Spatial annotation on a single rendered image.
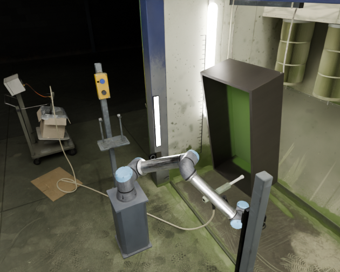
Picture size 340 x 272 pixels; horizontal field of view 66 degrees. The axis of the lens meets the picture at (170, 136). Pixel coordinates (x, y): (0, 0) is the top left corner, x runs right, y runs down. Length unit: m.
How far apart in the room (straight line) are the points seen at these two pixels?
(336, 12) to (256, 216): 2.17
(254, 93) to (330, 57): 1.18
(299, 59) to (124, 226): 2.56
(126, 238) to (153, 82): 1.57
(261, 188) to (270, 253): 1.86
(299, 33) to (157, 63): 1.56
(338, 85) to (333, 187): 1.05
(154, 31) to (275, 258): 2.45
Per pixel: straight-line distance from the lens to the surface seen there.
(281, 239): 3.08
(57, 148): 4.43
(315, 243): 3.17
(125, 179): 2.30
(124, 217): 2.48
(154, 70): 2.80
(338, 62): 3.02
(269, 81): 2.13
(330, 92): 3.11
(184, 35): 2.89
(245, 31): 3.36
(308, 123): 3.57
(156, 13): 2.73
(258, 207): 1.18
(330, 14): 2.98
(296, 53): 3.36
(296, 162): 3.50
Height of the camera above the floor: 2.29
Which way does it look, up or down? 30 degrees down
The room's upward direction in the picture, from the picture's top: 2 degrees counter-clockwise
